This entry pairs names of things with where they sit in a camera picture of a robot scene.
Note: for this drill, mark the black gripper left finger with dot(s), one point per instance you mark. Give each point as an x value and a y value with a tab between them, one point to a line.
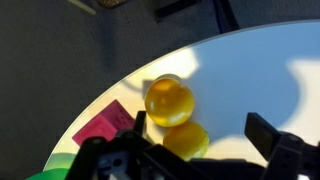
128	156

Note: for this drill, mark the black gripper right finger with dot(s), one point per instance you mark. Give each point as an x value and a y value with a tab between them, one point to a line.
288	155

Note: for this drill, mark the yellow-orange plastic fruit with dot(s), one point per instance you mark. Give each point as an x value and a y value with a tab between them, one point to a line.
168	102

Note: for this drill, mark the magenta toy block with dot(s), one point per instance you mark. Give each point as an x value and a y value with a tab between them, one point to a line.
106	123

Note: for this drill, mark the yellow plastic lemon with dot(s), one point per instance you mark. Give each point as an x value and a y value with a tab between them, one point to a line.
188	140

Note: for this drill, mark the green plastic bowl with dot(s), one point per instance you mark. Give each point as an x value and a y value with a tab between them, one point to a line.
56	168

